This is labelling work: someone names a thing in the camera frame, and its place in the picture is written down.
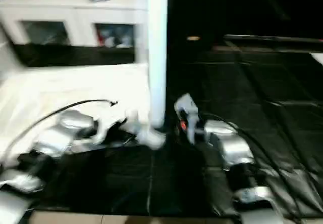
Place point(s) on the white cabinet with glass doors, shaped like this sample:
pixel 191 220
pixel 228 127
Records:
pixel 50 9

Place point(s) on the white plastic table top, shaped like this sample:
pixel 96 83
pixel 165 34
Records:
pixel 63 87

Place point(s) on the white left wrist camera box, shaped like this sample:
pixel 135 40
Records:
pixel 101 130

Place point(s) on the black mat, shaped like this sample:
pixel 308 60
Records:
pixel 252 95

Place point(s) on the white flat board strip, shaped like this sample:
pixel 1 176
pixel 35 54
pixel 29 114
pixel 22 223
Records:
pixel 318 57

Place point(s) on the white plastic table leg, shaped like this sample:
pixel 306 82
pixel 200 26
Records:
pixel 140 47
pixel 7 57
pixel 157 57

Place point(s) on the yellow label sticker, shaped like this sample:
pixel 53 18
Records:
pixel 193 38

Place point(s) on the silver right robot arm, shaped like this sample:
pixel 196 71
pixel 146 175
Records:
pixel 232 148

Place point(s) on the red and white bottle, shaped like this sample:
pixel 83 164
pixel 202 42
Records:
pixel 101 37

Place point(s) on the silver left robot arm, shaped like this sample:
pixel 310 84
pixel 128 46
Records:
pixel 68 123

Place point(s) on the long black bar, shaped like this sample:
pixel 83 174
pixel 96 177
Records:
pixel 265 37

